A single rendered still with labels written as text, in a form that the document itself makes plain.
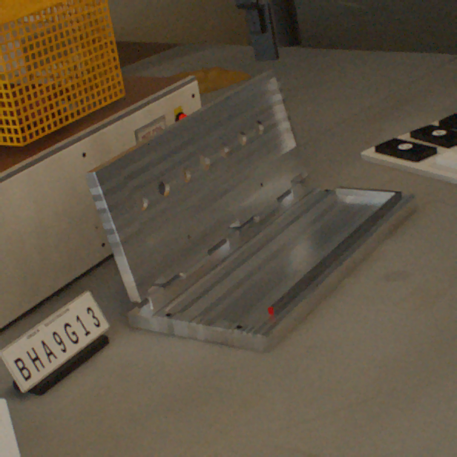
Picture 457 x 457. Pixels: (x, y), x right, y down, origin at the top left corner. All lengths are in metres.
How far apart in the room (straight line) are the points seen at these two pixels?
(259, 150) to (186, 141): 0.17
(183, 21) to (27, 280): 2.66
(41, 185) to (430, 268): 0.53
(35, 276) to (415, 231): 0.53
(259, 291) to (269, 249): 0.13
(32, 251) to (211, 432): 0.44
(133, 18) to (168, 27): 0.18
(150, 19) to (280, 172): 2.34
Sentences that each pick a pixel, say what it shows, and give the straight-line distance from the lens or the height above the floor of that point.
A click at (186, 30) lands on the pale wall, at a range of 4.00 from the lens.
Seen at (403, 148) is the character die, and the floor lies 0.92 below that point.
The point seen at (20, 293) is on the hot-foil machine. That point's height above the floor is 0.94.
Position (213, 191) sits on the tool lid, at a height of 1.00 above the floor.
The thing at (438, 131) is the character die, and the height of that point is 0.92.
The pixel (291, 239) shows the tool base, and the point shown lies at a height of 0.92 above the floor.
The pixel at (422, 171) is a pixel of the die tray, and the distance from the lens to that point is 1.69.
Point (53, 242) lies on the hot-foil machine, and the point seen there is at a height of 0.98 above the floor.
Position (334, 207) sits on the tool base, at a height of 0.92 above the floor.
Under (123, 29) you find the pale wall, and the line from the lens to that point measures 3.76.
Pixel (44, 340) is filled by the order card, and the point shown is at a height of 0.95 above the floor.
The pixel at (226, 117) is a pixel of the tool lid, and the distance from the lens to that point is 1.49.
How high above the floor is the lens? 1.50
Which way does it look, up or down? 23 degrees down
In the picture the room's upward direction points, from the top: 9 degrees counter-clockwise
